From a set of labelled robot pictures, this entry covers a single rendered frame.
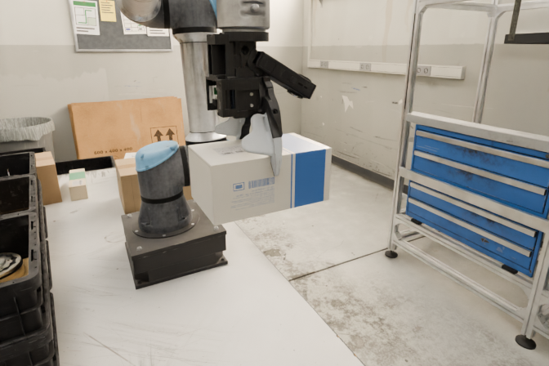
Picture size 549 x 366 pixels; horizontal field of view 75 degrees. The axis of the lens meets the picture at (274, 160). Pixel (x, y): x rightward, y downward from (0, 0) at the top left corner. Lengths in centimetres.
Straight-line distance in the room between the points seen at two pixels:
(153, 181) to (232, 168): 52
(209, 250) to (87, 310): 32
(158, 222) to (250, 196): 54
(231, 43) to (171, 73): 357
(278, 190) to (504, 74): 246
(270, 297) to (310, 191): 43
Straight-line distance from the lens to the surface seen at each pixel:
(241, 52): 53
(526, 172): 188
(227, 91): 51
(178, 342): 86
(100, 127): 387
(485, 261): 208
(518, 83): 284
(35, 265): 76
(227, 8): 52
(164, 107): 394
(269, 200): 54
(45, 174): 163
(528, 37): 186
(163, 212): 102
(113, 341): 91
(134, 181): 137
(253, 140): 50
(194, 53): 98
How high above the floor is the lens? 128
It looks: 17 degrees down
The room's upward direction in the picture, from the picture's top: straight up
